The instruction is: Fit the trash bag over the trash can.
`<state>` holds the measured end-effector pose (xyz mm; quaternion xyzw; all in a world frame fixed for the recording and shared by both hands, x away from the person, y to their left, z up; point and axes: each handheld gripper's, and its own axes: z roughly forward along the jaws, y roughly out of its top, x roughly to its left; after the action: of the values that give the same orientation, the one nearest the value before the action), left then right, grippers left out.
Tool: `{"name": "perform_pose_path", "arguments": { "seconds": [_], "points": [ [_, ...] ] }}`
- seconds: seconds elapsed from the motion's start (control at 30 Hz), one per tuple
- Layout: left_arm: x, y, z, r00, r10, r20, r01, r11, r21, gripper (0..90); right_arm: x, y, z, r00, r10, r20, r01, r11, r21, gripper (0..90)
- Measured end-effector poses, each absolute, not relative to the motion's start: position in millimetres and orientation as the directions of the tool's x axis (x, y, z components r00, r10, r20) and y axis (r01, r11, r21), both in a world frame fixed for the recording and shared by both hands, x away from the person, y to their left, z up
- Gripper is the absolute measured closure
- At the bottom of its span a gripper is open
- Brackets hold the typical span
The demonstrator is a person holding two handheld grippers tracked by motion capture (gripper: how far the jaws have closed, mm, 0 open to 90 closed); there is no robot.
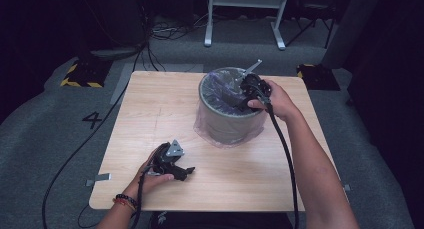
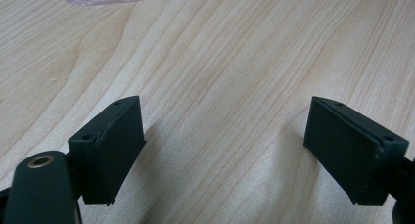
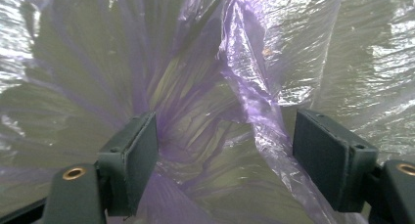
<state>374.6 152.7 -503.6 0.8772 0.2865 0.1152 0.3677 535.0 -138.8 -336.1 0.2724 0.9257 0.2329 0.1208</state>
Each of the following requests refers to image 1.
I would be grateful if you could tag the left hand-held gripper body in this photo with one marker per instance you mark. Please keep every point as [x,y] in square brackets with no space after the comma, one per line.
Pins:
[166,162]

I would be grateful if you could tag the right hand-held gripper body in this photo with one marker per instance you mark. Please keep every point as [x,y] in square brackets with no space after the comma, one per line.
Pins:
[255,87]

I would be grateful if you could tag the purple plastic bag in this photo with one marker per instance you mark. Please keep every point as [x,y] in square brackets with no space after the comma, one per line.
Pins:
[213,89]

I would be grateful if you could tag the green plastic bin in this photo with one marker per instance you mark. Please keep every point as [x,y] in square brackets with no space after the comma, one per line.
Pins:
[226,125]

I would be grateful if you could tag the person's left hand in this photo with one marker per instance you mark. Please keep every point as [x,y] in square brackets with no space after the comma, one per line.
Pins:
[146,182]

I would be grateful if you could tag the person's right hand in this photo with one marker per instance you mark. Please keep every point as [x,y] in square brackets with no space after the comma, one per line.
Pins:
[281,104]

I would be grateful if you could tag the yellow black striped base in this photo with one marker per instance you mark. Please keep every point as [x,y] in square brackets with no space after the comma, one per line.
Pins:
[318,77]
[86,75]

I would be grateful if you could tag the grey tape strip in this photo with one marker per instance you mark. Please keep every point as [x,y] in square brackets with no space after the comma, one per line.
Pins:
[98,179]

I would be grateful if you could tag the black folding stand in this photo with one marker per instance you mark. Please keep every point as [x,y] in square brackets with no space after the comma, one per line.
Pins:
[315,9]

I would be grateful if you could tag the small grey tape piece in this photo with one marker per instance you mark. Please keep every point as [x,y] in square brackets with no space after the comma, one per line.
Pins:
[347,188]

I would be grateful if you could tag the grey padded post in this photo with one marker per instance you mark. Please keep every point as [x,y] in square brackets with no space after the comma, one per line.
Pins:
[353,29]

